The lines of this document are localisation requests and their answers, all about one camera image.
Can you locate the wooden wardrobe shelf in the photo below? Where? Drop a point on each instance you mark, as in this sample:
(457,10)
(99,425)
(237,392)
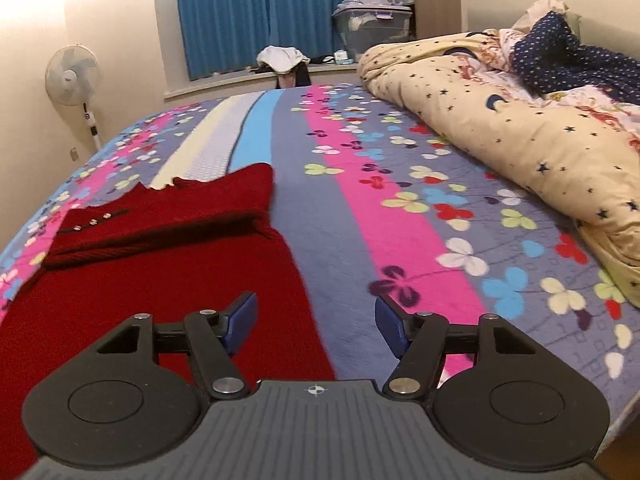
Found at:
(437,0)

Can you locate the cream star-print quilt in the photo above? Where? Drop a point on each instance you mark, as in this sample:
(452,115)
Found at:
(525,125)

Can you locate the blue curtain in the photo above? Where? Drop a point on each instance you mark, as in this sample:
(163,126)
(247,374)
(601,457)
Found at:
(250,10)

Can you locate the floral striped bed sheet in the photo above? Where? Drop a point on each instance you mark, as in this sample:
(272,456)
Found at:
(350,185)

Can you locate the small white tissue box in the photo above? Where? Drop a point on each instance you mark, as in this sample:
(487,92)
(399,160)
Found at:
(344,57)

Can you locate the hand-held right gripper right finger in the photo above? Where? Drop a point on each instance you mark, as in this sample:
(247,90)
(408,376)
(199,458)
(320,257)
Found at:
(390,325)

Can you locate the dark chair back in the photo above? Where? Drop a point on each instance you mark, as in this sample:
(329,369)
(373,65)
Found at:
(300,77)

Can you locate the clear plastic storage box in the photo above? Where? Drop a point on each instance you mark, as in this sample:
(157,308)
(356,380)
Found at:
(370,35)

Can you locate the white standing fan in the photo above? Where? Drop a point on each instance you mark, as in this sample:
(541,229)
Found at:
(70,75)

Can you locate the folded light cloth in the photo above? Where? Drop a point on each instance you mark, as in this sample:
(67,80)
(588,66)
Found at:
(360,4)

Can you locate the red knitted sweater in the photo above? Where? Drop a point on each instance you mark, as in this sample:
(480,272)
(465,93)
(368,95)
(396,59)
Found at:
(150,285)

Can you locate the navy dotted cloth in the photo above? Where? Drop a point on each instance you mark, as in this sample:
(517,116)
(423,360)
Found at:
(565,60)

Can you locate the window sill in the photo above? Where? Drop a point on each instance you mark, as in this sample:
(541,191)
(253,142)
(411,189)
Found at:
(225,85)

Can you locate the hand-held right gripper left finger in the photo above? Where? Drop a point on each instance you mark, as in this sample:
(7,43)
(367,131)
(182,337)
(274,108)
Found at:
(242,317)

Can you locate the white clothes pile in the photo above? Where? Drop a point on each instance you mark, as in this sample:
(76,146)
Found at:
(280,57)

